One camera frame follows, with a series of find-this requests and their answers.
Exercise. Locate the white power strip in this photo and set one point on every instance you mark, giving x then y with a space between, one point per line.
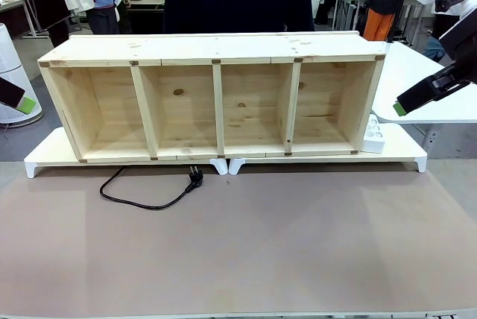
374 144

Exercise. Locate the white round appliance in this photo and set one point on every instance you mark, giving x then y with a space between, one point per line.
9 58

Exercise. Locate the white side table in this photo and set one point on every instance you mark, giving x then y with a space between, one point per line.
402 73

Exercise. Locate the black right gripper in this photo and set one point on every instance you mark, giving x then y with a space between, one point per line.
466 47

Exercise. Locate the dark background workbench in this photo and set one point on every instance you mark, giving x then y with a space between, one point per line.
147 13

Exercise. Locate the white riser with wooden top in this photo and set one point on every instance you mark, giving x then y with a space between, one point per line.
400 152
48 147

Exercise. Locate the grey background desk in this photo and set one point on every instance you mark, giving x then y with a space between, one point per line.
13 4

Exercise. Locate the light wooden four-compartment shelf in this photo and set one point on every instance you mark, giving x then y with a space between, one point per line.
194 48

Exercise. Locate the mannequin in black coat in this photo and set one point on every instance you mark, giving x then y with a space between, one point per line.
44 2

